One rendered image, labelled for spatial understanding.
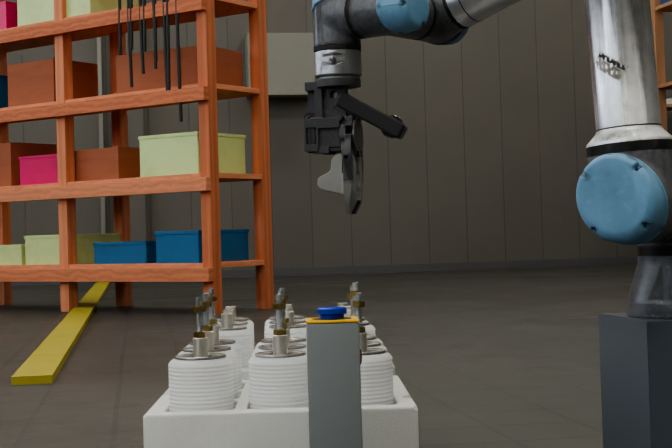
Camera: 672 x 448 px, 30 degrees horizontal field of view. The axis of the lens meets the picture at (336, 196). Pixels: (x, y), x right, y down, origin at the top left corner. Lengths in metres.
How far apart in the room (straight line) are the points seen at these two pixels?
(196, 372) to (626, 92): 0.72
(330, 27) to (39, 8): 6.06
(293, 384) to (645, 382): 0.49
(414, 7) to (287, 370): 0.57
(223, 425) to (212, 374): 0.08
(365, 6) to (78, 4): 5.85
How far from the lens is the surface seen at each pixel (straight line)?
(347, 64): 1.96
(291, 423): 1.81
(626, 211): 1.65
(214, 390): 1.84
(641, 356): 1.75
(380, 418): 1.81
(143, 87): 7.31
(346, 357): 1.67
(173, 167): 7.06
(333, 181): 1.95
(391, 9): 1.90
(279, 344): 1.86
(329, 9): 1.97
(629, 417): 1.81
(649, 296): 1.78
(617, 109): 1.68
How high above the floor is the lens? 0.43
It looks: 2 degrees up
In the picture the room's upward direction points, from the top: 2 degrees counter-clockwise
